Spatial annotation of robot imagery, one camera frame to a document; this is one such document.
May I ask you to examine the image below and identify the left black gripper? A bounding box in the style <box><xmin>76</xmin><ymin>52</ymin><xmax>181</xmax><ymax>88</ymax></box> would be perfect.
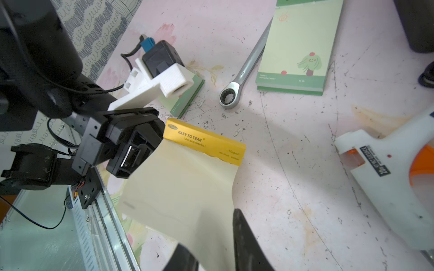
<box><xmin>71</xmin><ymin>107</ymin><xmax>165</xmax><ymax>179</ymax></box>

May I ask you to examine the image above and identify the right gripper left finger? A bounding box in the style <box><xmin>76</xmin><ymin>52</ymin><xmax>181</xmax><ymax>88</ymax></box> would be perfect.
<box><xmin>163</xmin><ymin>243</ymin><xmax>199</xmax><ymax>271</ymax></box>

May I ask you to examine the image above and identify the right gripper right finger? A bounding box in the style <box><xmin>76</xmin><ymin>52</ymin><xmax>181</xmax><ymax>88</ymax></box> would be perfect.
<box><xmin>233</xmin><ymin>209</ymin><xmax>274</xmax><ymax>271</ymax></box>

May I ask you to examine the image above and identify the yellow-top memo pad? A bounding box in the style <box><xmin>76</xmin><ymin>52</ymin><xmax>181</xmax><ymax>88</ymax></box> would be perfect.
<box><xmin>163</xmin><ymin>118</ymin><xmax>246</xmax><ymax>166</ymax></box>

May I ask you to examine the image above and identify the torn cream memo page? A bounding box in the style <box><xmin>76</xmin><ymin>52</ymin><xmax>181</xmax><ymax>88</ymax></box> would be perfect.
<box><xmin>119</xmin><ymin>140</ymin><xmax>238</xmax><ymax>271</ymax></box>

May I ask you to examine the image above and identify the green memo pad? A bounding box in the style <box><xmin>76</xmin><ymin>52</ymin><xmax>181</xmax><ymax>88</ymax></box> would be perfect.
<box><xmin>255</xmin><ymin>0</ymin><xmax>344</xmax><ymax>96</ymax></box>
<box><xmin>158</xmin><ymin>75</ymin><xmax>205</xmax><ymax>119</ymax></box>

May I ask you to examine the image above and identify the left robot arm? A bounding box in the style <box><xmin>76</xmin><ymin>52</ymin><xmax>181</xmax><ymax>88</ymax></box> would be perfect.
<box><xmin>1</xmin><ymin>1</ymin><xmax>164</xmax><ymax>195</ymax></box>

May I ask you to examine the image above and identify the silver ratchet wrench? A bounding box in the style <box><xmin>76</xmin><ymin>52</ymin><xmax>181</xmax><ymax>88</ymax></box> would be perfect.
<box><xmin>219</xmin><ymin>20</ymin><xmax>272</xmax><ymax>110</ymax></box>

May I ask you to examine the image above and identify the white orange glue gun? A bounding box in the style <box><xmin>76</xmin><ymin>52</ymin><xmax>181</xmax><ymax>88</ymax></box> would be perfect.
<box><xmin>335</xmin><ymin>106</ymin><xmax>434</xmax><ymax>251</ymax></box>

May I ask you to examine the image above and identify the black plastic tool case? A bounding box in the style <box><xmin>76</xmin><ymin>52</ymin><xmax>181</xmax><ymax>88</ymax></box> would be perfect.
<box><xmin>393</xmin><ymin>0</ymin><xmax>434</xmax><ymax>53</ymax></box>

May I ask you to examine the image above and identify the aluminium rail frame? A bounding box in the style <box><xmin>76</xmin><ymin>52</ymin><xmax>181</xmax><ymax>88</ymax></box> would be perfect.
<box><xmin>69</xmin><ymin>168</ymin><xmax>140</xmax><ymax>271</ymax></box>

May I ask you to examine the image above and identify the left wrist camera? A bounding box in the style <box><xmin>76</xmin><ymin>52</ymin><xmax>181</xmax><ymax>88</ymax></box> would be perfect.
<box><xmin>108</xmin><ymin>36</ymin><xmax>194</xmax><ymax>111</ymax></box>

